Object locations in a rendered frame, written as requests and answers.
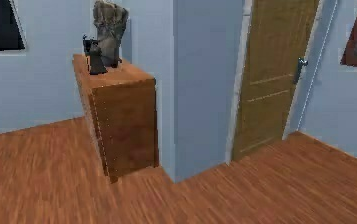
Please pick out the brown wooden cabinet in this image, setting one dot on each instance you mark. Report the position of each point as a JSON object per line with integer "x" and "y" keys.
{"x": 122, "y": 116}

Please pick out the brown wooden room door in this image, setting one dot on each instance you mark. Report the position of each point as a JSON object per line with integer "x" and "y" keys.
{"x": 269, "y": 76}

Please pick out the small black figurine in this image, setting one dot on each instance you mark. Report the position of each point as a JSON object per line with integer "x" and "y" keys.
{"x": 95, "y": 60}

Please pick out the grey stone sculpture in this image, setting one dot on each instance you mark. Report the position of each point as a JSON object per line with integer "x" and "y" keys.
{"x": 110, "y": 30}

